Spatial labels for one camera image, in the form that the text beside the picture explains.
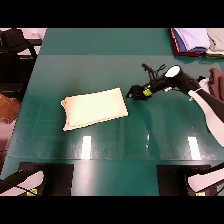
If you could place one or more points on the grey garment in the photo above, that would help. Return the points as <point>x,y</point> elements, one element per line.
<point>216,37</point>

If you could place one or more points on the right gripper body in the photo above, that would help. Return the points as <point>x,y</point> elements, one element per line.
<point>139,92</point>

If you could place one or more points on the cream T-shirt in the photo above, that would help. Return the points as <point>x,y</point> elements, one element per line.
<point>95,109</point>

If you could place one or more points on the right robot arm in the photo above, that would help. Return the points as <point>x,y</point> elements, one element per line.
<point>206,100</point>

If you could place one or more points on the lavender garment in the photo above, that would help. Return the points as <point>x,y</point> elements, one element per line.
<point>191,38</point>

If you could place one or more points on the brown garment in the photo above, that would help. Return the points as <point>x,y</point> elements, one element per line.
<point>217,81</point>

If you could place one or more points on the black chair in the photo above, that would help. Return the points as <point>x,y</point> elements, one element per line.
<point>13,40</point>

